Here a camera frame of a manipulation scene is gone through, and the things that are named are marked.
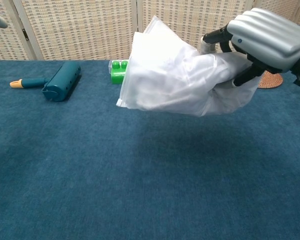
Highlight small clear plastic box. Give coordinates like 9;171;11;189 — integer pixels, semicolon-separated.
108;59;130;75

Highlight teal lint roller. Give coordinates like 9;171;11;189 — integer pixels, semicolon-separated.
9;61;82;103

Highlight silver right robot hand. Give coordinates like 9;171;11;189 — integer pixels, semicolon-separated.
201;7;300;87

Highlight blue carpet table surface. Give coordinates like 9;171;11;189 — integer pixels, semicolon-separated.
0;59;300;240

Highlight woven rattan folding screen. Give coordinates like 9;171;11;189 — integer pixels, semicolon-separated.
0;0;300;61

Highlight frosted plastic zip bag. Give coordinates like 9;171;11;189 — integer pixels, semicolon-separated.
115;15;263;118

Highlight round woven rattan coaster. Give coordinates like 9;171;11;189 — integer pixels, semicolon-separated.
258;71;283;89

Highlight green toy building block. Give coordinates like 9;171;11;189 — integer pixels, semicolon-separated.
110;60;130;85

